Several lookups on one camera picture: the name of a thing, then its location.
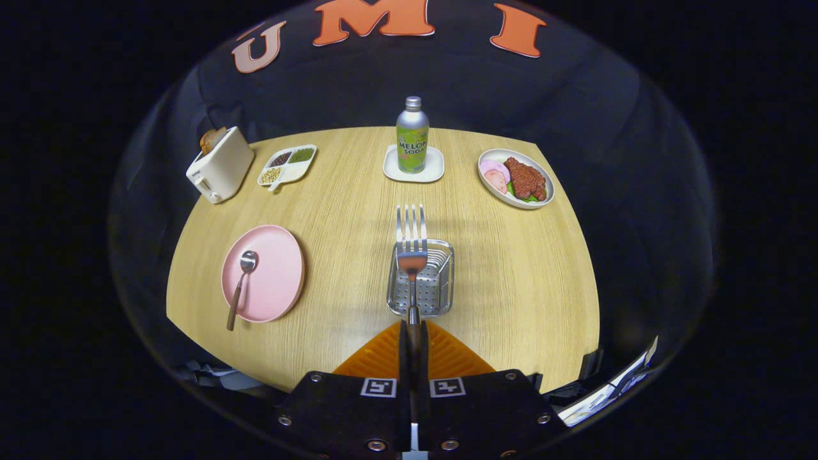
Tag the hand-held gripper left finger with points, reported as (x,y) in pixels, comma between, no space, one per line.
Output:
(404,367)

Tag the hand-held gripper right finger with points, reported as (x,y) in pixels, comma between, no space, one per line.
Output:
(424,367)

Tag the pink round plate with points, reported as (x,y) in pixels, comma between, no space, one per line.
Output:
(275,275)

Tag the white paper sheets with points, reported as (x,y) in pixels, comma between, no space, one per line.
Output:
(607,396)

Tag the white square coaster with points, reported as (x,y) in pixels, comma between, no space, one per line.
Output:
(391,169)

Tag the green lettuce leaf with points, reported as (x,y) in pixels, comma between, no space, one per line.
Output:
(530,199)

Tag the pink ham slices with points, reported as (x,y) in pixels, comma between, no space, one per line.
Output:
(495,176)

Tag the brown fried meat piece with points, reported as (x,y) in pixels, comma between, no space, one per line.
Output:
(525,179)

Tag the green label soda bottle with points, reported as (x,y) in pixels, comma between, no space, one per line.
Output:
(412,150)

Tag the white oval food plate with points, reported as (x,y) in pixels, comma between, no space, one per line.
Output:
(492,155)

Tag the white divided snack dish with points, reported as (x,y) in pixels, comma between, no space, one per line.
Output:
(293,174)

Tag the yellow soybeans pile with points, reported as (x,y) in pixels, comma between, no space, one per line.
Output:
(271,175)

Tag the green beans pile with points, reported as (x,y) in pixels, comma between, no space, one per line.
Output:
(301,154)

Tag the dark red beans pile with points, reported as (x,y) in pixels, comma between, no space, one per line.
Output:
(280,159)

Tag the cream white toaster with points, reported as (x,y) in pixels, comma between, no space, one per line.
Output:
(223,169)

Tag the brown toast slice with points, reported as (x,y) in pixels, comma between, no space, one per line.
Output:
(211,138)

